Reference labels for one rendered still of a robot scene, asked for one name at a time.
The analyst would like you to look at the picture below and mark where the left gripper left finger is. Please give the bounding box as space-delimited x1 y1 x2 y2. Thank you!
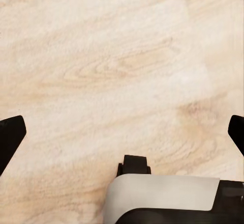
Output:
0 115 26 176

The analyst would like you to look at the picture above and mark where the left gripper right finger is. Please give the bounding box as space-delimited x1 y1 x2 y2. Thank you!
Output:
228 115 244 156

